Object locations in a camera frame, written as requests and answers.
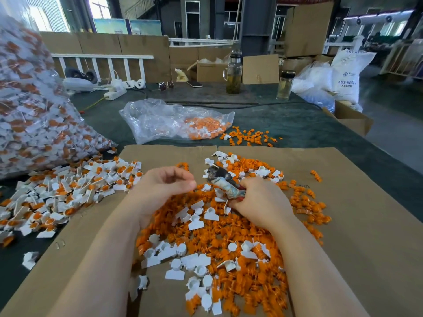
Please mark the dark steel pillar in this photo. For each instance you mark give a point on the dark steel pillar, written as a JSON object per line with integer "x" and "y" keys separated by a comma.
{"x": 259, "y": 25}

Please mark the tall brown cardboard box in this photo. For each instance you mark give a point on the tall brown cardboard box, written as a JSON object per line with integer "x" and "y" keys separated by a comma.
{"x": 309, "y": 29}

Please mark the white woven sack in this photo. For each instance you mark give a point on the white woven sack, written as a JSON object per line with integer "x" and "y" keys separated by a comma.
{"x": 351, "y": 76}

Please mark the row of upright cardboard sheets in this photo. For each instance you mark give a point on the row of upright cardboard sheets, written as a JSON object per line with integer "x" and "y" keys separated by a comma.
{"x": 153, "y": 46}

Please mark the person's right forearm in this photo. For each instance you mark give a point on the person's right forearm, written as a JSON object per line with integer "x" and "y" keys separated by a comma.
{"x": 320, "y": 286}

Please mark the pile of assembled white-orange parts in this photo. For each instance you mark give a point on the pile of assembled white-orange parts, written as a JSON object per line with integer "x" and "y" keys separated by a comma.
{"x": 47, "y": 198}

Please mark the scatter of orange offcuts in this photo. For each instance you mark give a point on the scatter of orange offcuts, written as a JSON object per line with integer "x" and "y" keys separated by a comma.
{"x": 250, "y": 136}

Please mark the person's right hand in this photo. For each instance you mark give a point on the person's right hand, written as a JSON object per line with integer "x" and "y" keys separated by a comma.
{"x": 264, "y": 202}

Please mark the glass bottle with black lid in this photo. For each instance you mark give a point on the glass bottle with black lid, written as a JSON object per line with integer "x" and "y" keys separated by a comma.
{"x": 285, "y": 84}

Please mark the black phone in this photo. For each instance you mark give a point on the black phone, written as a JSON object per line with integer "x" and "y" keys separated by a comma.
{"x": 195, "y": 83}

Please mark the clear blue plastic bag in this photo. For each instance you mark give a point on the clear blue plastic bag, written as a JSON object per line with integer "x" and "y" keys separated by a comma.
{"x": 314, "y": 87}

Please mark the white oval plastic device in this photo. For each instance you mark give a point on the white oval plastic device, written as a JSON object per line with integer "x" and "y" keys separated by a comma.
{"x": 78, "y": 83}

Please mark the small clear plastic bag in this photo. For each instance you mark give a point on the small clear plastic bag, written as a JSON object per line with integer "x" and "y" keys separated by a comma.
{"x": 155, "y": 120}

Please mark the white railing frame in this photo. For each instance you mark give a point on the white railing frame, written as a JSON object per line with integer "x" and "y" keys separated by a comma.
{"x": 101, "y": 56}

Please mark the open cardboard box with paper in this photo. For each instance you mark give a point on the open cardboard box with paper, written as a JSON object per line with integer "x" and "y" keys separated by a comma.
{"x": 209, "y": 71}

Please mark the large clear bag of seals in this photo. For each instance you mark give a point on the large clear bag of seals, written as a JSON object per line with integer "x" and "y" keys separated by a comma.
{"x": 41, "y": 122}

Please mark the pile of orange and white parts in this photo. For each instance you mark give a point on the pile of orange and white parts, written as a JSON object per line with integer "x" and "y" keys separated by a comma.
{"x": 231, "y": 254}

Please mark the white metal rack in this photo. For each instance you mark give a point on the white metal rack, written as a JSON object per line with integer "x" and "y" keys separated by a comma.
{"x": 408, "y": 58}

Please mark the white power strip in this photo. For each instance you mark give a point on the white power strip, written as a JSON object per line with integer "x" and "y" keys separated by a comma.
{"x": 115, "y": 92}

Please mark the brown cardboard sheet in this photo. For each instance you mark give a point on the brown cardboard sheet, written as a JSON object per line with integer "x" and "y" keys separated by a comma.
{"x": 46, "y": 267}
{"x": 388, "y": 233}

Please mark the glass tea jar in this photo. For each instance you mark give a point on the glass tea jar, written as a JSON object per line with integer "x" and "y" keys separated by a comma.
{"x": 234, "y": 72}

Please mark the open brown cardboard box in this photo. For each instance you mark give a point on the open brown cardboard box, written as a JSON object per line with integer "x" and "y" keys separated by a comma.
{"x": 348, "y": 119}

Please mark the person's left hand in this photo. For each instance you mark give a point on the person's left hand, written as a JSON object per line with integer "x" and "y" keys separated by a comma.
{"x": 155, "y": 193}

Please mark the flat brown cardboard panel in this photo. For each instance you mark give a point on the flat brown cardboard panel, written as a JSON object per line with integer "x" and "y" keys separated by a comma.
{"x": 261, "y": 69}

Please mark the orange white plastic piece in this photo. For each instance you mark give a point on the orange white plastic piece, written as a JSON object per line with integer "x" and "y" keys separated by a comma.
{"x": 135, "y": 178}

